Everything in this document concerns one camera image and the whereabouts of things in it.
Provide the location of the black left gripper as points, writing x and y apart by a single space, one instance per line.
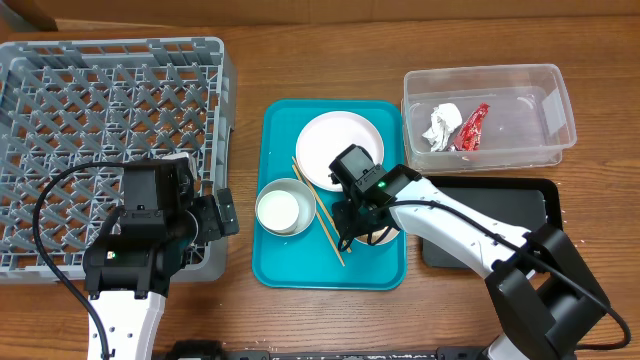
214 228

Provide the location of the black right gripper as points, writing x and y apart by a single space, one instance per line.
353 220

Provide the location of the grey bowl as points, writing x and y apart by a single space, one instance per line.
302 194

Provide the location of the white tissue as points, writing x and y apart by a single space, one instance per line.
445 119

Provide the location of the red snack wrapper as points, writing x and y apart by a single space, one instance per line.
468 137

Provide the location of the small pink plate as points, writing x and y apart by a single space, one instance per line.
379 237

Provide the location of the small white cup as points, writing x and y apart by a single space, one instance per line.
278 211

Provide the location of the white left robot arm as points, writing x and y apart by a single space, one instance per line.
128 268

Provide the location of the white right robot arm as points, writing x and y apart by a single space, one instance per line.
545 296

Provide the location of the black waste tray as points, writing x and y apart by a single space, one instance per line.
525 202

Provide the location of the clear plastic waste bin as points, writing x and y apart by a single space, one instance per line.
529 123

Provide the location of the wooden chopstick lower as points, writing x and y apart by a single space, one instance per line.
319 217

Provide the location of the wooden chopstick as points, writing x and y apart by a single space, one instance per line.
319 217
321 205

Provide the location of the teal plastic tray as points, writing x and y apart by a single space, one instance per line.
307 260

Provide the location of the large pink plate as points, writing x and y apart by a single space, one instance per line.
329 134

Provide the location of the wooden chopstick upper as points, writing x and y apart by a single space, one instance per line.
321 205

